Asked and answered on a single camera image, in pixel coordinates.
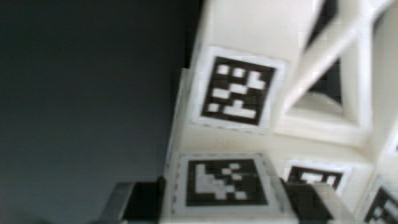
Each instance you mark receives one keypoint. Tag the white chair back frame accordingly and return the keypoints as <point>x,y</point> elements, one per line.
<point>286,91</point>

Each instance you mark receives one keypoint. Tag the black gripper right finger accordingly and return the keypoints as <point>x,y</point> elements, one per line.
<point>317,204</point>

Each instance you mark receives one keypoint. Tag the small tagged white cube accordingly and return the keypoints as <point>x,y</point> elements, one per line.
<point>224,191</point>

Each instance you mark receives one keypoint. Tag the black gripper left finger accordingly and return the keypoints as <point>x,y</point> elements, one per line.
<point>134,204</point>

